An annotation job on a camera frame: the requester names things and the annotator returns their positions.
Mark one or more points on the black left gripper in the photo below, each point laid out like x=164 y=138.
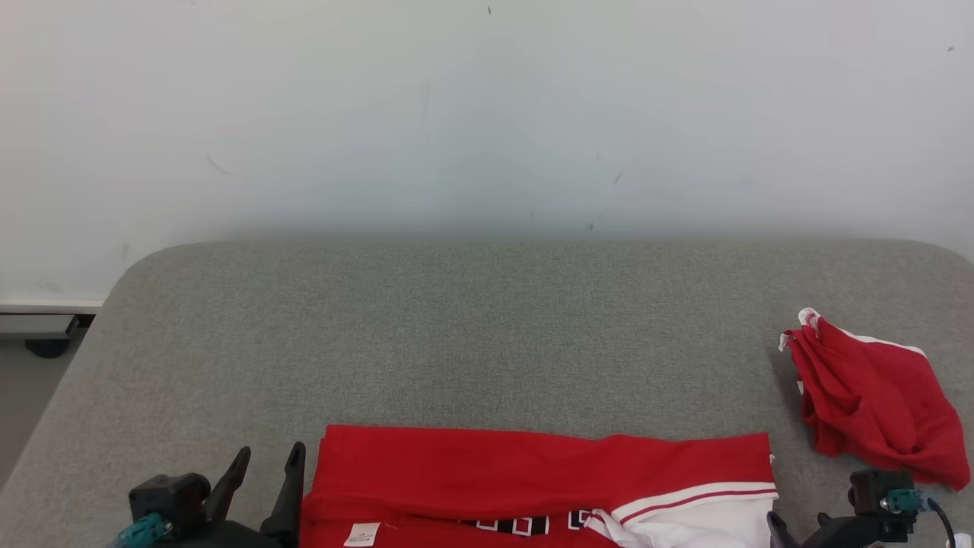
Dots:
x=221 y=536

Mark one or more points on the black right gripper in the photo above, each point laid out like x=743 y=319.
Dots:
x=860 y=533

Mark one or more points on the red shorts with white trim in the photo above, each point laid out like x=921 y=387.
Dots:
x=875 y=403

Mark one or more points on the red jersey with white sleeves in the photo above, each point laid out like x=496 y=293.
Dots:
x=494 y=472

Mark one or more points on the black round foot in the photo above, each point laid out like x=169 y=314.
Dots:
x=47 y=348

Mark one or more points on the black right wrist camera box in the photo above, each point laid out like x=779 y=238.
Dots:
x=871 y=491

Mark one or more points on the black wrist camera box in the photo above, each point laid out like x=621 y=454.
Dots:
x=871 y=491
x=167 y=495

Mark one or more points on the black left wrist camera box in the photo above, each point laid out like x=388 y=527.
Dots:
x=167 y=495

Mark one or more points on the grey metal rail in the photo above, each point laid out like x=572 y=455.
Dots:
x=34 y=326

